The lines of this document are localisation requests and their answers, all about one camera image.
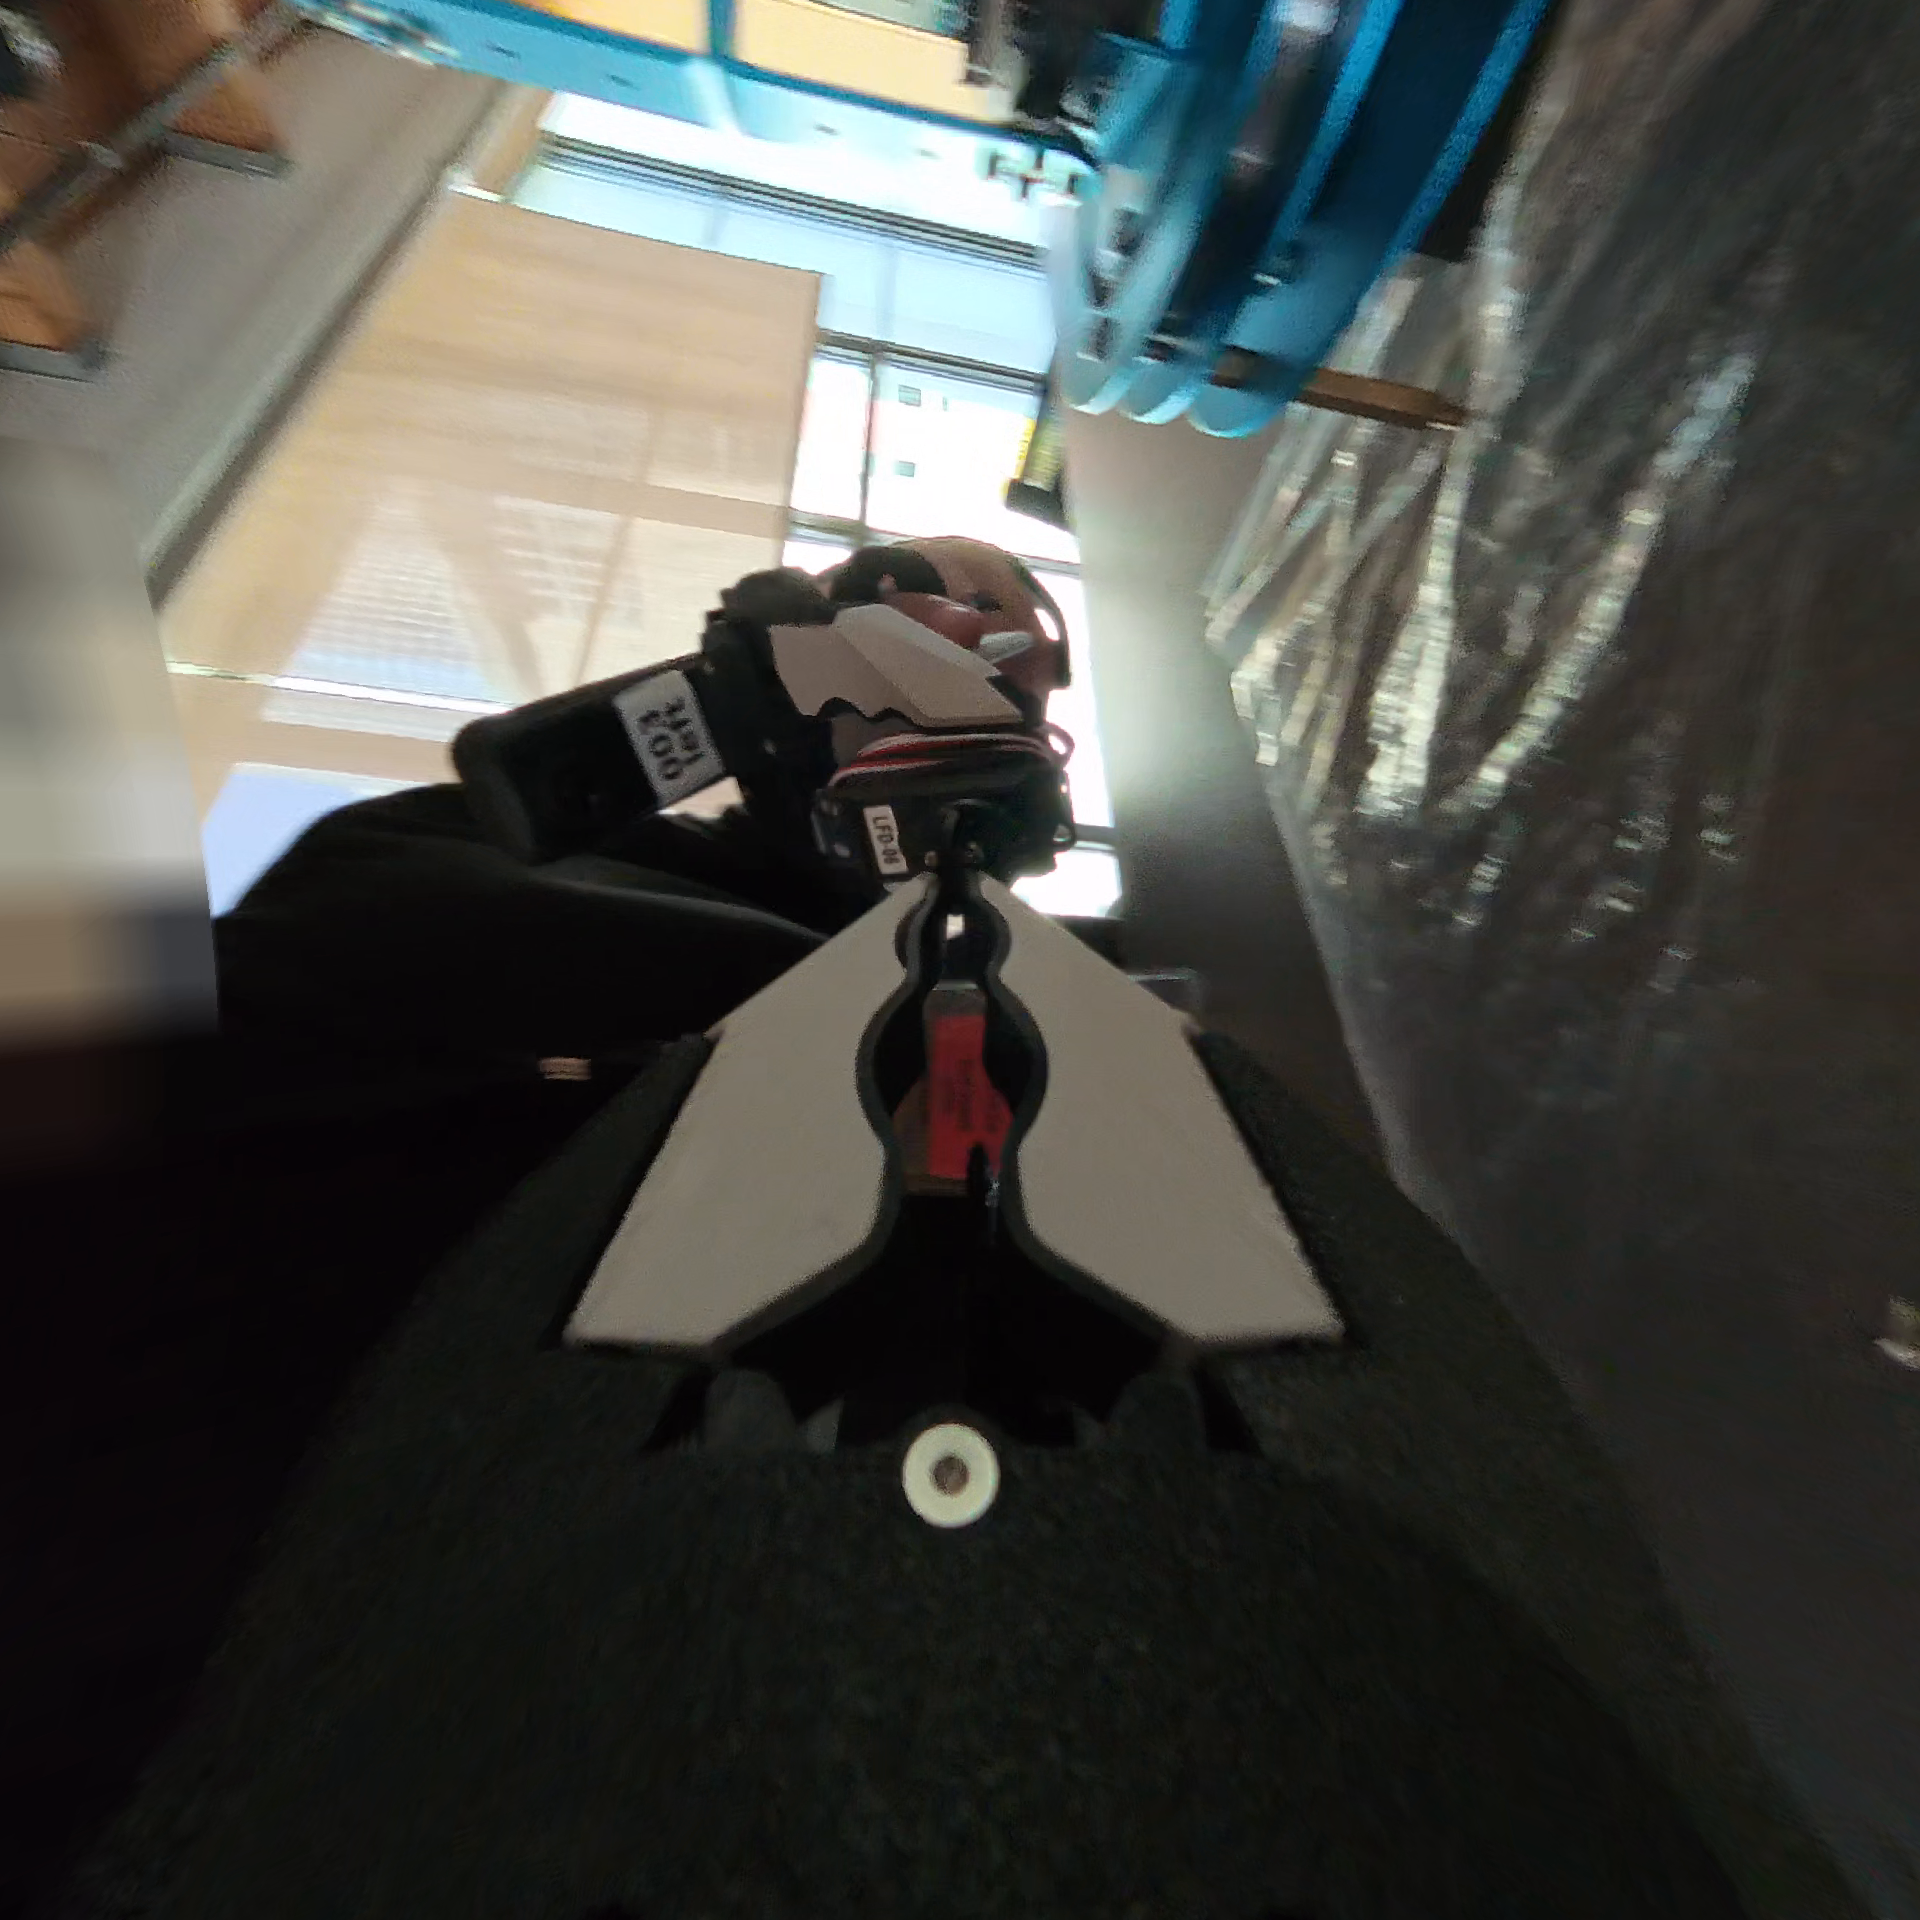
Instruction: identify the large window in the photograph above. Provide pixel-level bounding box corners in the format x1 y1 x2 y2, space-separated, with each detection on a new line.
166 126 1126 922

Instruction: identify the person's left forearm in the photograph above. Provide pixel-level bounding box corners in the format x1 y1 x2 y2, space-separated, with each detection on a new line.
209 780 842 1083

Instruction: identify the small black servo motor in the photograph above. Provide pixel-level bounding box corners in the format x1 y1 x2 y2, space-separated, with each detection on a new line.
815 726 1079 909

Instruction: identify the person's left hand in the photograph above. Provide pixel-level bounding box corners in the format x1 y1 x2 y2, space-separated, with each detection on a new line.
845 533 1075 702

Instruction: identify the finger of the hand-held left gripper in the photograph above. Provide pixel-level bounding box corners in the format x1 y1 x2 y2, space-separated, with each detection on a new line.
769 599 1053 726

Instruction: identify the beige roller blind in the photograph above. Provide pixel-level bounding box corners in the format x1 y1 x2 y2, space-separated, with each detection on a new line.
149 190 830 706

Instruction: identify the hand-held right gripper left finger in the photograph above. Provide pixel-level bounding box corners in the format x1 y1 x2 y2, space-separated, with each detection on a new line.
566 876 942 1362

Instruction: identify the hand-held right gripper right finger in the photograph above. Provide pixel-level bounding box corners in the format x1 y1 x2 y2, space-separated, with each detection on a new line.
963 876 1345 1358

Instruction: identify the large clear plastic bag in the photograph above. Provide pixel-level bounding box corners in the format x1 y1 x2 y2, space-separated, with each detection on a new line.
1199 0 1920 1350

